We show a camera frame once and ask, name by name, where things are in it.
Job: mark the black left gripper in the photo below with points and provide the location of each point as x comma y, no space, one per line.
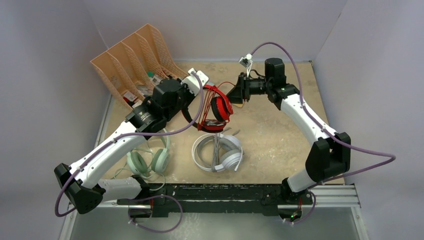
191,95

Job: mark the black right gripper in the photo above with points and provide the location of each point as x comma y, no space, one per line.
235,96

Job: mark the red black headphones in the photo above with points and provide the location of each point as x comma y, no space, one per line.
221,108

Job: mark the white over-ear headphones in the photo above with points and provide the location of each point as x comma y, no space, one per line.
227,153

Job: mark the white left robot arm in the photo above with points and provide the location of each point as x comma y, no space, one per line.
82,182

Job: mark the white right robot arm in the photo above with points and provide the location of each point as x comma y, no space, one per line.
329,155

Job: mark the mint green headphones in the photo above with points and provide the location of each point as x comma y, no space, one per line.
144,162

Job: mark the yellow spiral notebook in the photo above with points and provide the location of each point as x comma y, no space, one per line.
239,105

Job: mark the clear plastic ruler pouch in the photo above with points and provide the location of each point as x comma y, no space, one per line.
155,79

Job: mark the red white small box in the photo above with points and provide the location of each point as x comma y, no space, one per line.
128,96

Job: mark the peach plastic file organizer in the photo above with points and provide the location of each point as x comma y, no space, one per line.
125,66

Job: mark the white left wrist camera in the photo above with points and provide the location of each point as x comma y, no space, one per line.
195,80

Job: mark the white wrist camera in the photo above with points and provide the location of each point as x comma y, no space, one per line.
195,80
246,61

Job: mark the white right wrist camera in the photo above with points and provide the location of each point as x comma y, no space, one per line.
246,61

